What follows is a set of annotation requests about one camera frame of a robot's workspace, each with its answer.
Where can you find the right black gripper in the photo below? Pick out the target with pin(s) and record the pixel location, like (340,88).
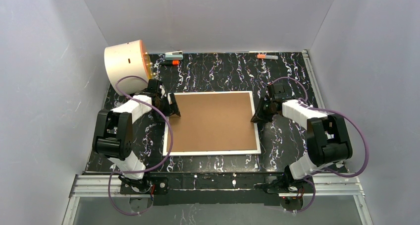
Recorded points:
(265,109)

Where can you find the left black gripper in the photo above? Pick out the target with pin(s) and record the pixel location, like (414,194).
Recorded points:
(167,104)

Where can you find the white picture frame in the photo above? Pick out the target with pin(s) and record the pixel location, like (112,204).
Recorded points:
(210,153)

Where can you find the brown cardboard backing board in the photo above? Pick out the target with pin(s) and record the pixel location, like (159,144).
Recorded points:
(210,121)

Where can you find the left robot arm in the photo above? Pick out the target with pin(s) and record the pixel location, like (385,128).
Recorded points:
(113,134)

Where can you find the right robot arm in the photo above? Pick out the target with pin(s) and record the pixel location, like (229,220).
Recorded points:
(327,138)

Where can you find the black orange marker pen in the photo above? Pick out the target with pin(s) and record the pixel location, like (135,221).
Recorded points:
(169,62)

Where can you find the orange grey utility knife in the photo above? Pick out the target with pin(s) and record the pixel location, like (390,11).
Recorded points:
(269,57)

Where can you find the cream cylindrical drum device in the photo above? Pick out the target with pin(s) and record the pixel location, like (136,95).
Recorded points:
(128,59)

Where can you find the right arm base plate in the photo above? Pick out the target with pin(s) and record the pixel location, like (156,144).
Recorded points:
(280,184)

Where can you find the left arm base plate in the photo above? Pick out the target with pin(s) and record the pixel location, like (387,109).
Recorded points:
(154,185)

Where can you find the aluminium rail front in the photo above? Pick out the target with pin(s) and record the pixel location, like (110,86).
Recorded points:
(101,185)

